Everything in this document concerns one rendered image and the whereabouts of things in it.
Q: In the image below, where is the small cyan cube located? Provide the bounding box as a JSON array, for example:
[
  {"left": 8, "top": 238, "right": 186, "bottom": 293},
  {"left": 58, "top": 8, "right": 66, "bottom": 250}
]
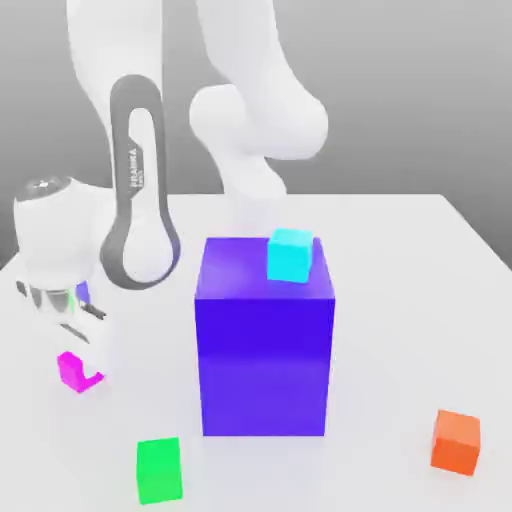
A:
[{"left": 266, "top": 227, "right": 314, "bottom": 285}]

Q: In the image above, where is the small green cube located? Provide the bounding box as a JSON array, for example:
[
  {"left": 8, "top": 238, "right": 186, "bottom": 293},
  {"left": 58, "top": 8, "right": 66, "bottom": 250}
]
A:
[{"left": 136, "top": 436, "right": 184, "bottom": 506}]

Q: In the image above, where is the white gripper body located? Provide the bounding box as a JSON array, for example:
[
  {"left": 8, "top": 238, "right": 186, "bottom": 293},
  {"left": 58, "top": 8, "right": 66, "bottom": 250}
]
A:
[{"left": 50, "top": 306, "right": 117, "bottom": 382}]

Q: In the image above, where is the large purple box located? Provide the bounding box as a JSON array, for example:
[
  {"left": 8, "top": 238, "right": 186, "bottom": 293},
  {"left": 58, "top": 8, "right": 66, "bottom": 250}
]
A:
[{"left": 194, "top": 236, "right": 336, "bottom": 438}]

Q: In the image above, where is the small orange cube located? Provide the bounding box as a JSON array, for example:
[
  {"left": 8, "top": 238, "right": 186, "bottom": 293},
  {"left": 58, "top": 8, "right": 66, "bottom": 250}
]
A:
[{"left": 430, "top": 408, "right": 482, "bottom": 478}]

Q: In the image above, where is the small magenta cube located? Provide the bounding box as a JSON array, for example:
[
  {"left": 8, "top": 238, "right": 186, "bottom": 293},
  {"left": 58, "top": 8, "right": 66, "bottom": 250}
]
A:
[{"left": 56, "top": 350, "right": 106, "bottom": 395}]

